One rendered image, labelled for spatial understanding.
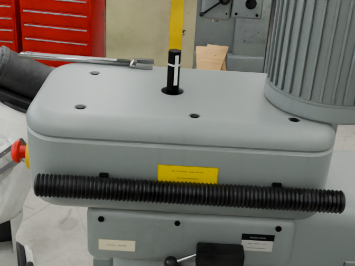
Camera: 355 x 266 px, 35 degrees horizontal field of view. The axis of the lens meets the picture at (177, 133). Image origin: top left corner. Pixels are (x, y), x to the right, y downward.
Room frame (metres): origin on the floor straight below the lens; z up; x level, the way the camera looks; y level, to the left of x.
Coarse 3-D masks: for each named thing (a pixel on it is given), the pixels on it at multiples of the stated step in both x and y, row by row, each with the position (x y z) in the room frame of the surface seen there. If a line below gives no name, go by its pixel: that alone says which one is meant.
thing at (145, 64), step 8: (24, 56) 0.95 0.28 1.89; (32, 56) 0.95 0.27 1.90; (40, 56) 0.94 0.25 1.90; (48, 56) 0.95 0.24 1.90; (56, 56) 0.95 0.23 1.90; (64, 56) 0.95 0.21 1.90; (72, 56) 0.95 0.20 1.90; (80, 56) 0.96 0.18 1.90; (88, 56) 0.96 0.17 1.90; (112, 64) 0.94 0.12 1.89; (120, 64) 0.94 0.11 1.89; (128, 64) 0.94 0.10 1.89; (136, 64) 0.93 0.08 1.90; (144, 64) 0.94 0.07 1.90
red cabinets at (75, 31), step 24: (0, 0) 5.40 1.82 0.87; (24, 0) 5.35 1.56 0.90; (48, 0) 5.32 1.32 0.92; (72, 0) 5.29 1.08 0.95; (96, 0) 5.47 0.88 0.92; (0, 24) 5.40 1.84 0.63; (24, 24) 5.34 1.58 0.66; (48, 24) 5.33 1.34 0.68; (72, 24) 5.29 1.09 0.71; (96, 24) 5.46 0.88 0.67; (24, 48) 5.36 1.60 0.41; (48, 48) 5.33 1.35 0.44; (72, 48) 5.29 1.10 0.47; (96, 48) 5.45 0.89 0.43
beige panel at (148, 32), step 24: (120, 0) 2.56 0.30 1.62; (144, 0) 2.56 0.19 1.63; (168, 0) 2.56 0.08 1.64; (192, 0) 2.56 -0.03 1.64; (120, 24) 2.56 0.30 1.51; (144, 24) 2.56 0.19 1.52; (168, 24) 2.56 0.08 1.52; (192, 24) 2.56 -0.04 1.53; (120, 48) 2.56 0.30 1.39; (144, 48) 2.56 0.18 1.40; (168, 48) 2.56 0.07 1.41; (192, 48) 2.56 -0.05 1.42
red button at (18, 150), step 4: (16, 140) 0.84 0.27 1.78; (20, 140) 0.84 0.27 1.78; (16, 144) 0.83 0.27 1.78; (20, 144) 0.84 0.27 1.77; (12, 148) 0.82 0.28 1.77; (16, 148) 0.82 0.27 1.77; (20, 148) 0.83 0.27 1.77; (24, 148) 0.83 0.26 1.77; (12, 152) 0.82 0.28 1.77; (16, 152) 0.82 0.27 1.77; (20, 152) 0.83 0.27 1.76; (24, 152) 0.83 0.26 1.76; (12, 156) 0.82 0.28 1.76; (16, 156) 0.82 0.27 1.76; (20, 156) 0.83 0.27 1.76; (24, 156) 0.83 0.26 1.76; (16, 160) 0.82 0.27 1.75; (20, 160) 0.83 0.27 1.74
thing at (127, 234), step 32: (96, 224) 0.72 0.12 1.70; (128, 224) 0.72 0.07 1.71; (160, 224) 0.72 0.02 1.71; (192, 224) 0.72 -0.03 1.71; (224, 224) 0.72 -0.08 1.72; (256, 224) 0.72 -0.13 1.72; (288, 224) 0.73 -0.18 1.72; (96, 256) 0.72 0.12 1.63; (128, 256) 0.72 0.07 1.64; (160, 256) 0.72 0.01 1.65; (256, 256) 0.72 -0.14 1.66; (288, 256) 0.73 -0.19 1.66
